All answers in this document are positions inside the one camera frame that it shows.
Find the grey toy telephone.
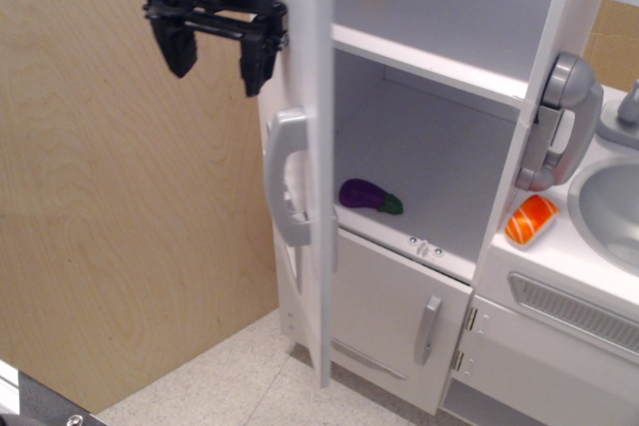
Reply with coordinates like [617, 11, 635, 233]
[515, 52, 603, 192]

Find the white magnetic door latch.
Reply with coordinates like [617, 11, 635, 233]
[407, 236, 444, 258]

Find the grey lower door handle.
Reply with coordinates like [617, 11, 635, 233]
[413, 295, 442, 366]

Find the grey vent grille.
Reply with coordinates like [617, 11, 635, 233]
[507, 272, 638, 354]

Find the white toy fridge cabinet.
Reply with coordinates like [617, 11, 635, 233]
[257, 0, 600, 417]

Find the grey toy sink basin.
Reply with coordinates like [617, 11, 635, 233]
[568, 157, 638, 275]

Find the purple toy eggplant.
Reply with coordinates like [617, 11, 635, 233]
[338, 179, 403, 214]

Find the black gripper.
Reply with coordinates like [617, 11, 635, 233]
[144, 0, 288, 98]

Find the grey toy faucet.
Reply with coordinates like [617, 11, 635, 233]
[596, 81, 638, 150]

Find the white fridge door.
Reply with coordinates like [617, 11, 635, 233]
[259, 0, 336, 388]

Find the grey fridge door handle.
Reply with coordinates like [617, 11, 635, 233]
[264, 107, 311, 246]

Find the grey ice dispenser panel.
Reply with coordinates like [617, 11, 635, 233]
[284, 169, 308, 222]

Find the white kitchen counter unit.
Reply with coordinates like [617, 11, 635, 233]
[438, 84, 639, 426]

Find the brown cardboard box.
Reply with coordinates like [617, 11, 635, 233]
[585, 0, 638, 92]

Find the white lower freezer door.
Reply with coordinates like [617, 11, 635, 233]
[331, 229, 471, 413]

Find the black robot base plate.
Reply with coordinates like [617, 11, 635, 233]
[1, 361, 106, 426]

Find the orange salmon sushi toy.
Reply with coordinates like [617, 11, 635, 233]
[504, 195, 559, 249]

